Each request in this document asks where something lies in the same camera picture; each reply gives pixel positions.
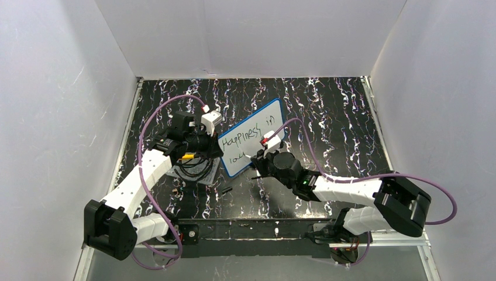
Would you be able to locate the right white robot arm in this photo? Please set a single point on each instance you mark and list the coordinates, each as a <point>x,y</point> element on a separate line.
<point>386,202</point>

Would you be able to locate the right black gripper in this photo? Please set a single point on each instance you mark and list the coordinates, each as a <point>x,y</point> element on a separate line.
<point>262,160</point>

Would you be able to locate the clear plastic box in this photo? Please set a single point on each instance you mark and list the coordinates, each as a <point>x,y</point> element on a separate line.
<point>197,170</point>

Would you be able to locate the blue framed whiteboard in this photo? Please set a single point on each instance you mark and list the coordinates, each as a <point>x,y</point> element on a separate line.
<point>247,135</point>

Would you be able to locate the black marker cap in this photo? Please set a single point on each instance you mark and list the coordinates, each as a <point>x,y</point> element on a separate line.
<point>226,190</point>

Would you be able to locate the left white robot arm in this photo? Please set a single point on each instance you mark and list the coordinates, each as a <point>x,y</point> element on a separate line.
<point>109,224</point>

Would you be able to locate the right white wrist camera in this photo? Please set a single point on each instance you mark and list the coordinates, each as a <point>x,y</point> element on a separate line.
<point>270,142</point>

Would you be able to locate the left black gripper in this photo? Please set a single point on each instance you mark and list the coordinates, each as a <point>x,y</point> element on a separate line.
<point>211,143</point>

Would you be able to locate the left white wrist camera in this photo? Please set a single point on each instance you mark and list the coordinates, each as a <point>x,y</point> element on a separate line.
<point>210,121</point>

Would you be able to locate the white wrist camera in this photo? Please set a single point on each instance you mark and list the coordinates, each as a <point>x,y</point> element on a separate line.
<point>270,142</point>
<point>210,121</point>

